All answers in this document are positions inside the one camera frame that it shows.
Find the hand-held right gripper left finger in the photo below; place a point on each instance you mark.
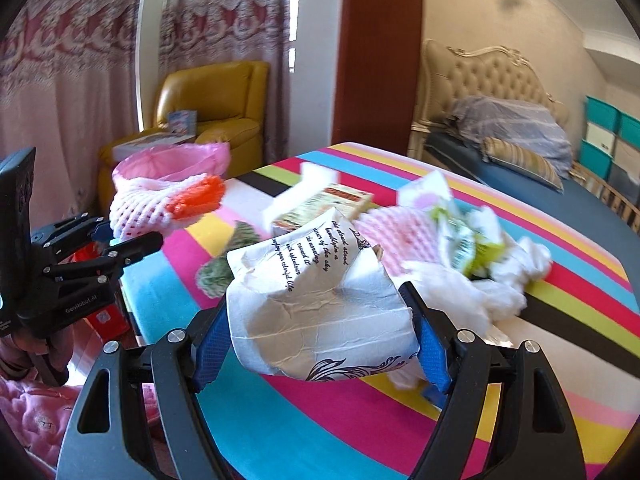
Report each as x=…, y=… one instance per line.
x=212, y=345

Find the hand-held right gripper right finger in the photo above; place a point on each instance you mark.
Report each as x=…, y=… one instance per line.
x=430, y=355

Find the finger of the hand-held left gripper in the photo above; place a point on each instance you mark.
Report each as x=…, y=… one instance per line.
x=75, y=227
x=135, y=247

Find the white and orange foam net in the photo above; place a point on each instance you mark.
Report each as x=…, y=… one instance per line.
x=145, y=205

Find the white paper towel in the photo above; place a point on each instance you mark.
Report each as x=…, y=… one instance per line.
x=495, y=295

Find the pink plastic bin bag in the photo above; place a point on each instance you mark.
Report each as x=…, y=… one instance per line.
x=165, y=160

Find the printed white paper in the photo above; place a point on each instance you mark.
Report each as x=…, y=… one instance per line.
x=310, y=305

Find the green fuzzy item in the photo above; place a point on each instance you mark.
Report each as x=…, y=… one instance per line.
x=220, y=270

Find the white flat box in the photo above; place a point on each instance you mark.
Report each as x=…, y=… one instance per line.
x=145, y=142

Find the green and white wrapper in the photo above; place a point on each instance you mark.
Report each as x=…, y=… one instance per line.
x=465, y=245

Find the pink foam net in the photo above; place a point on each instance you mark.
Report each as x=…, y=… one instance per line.
x=400, y=235

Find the colourful striped cloth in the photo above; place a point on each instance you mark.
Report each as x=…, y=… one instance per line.
x=300, y=435

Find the pink lace curtain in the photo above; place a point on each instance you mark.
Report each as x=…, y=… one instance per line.
x=225, y=10
x=65, y=85

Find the small blue box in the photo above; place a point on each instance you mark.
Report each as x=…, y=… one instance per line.
x=181, y=121

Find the white pink-spotted paper piece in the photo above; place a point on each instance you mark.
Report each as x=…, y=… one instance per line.
x=425, y=192

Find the yellow leather armchair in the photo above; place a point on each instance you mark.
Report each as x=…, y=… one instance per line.
x=210, y=90

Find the blue bed mattress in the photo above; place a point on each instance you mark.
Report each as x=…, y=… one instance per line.
x=550, y=220

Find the small printed carton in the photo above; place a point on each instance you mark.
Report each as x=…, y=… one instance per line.
x=330, y=200

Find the person's pink quilted clothing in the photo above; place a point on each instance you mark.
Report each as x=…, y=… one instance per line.
x=30, y=410

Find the striped bolster pillow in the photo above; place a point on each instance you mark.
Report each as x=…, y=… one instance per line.
x=525, y=162

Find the grey striped blanket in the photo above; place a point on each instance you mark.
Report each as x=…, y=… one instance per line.
x=515, y=120

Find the beige tufted headboard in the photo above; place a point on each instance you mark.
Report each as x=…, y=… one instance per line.
x=480, y=75

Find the stack of teal storage boxes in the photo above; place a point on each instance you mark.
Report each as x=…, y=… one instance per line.
x=602, y=112

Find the brown wooden door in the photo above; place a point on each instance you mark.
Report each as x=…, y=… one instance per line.
x=380, y=50

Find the wooden crib rail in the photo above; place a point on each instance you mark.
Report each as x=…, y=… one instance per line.
x=615, y=200

